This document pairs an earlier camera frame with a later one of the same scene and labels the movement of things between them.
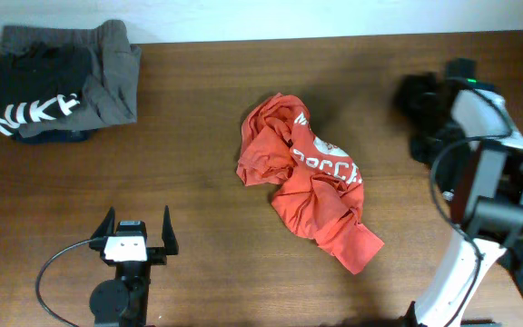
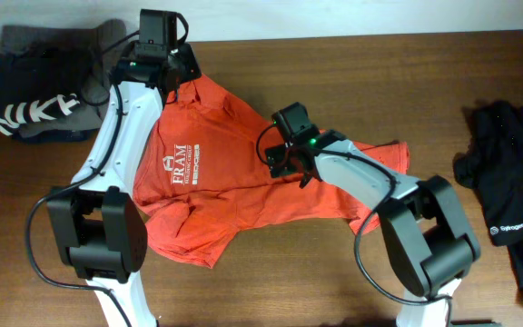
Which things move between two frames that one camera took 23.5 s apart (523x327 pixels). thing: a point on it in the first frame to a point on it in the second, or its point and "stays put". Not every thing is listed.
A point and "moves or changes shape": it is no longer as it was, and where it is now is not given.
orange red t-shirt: [318, 183] moves or changes shape
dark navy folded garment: [57, 135] stays put
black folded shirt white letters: [34, 82] stays put
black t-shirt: [425, 100] moves or changes shape
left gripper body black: [153, 256] to [184, 60]
